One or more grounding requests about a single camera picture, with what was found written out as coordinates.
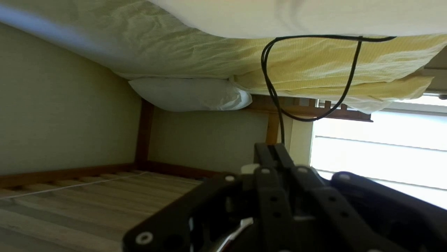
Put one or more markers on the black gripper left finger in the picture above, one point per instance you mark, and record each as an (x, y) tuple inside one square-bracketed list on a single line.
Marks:
[(264, 154)]

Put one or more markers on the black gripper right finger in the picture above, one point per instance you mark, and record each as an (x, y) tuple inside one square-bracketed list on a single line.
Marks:
[(282, 155)]

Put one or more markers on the large white front pillow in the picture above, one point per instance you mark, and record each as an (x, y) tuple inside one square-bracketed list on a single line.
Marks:
[(264, 18)]

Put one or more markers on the white window blind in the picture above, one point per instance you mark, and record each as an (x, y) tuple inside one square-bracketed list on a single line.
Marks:
[(405, 151)]

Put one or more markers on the yellow bed comforter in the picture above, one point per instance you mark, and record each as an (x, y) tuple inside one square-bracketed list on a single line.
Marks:
[(385, 71)]

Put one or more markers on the grey bed sheet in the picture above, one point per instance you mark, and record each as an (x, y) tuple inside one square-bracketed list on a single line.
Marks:
[(132, 37)]

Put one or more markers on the wooden bunk bed frame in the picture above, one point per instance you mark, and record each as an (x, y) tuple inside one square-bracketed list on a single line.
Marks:
[(43, 142)]

